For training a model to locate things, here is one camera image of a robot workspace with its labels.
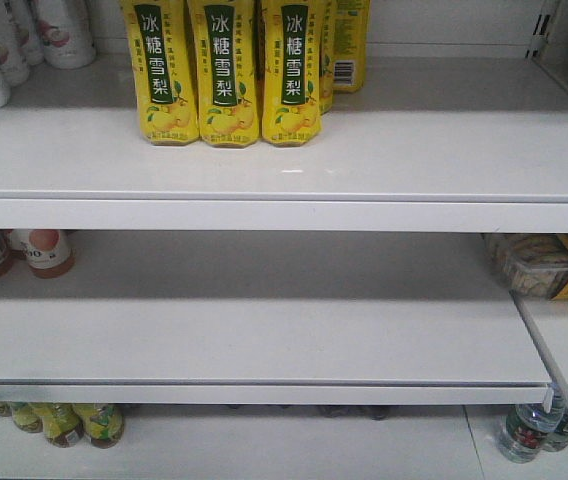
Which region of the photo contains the white metal store shelving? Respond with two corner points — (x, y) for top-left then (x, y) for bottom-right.
(0, 1), (568, 479)

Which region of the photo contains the yellow pear drink bottle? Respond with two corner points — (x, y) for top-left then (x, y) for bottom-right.
(188, 1), (260, 148)
(261, 0), (326, 146)
(119, 1), (200, 146)
(333, 0), (370, 93)

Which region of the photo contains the yellow lemon tea bottle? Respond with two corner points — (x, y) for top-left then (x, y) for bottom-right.
(72, 403), (125, 449)
(29, 402), (84, 448)
(9, 402), (42, 433)

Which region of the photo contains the clear cookie box yellow label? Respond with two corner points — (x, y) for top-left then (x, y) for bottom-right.
(483, 233), (568, 300)

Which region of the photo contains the clear water bottle green label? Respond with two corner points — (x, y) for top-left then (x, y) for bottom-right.
(497, 389), (565, 464)
(543, 410), (568, 452)

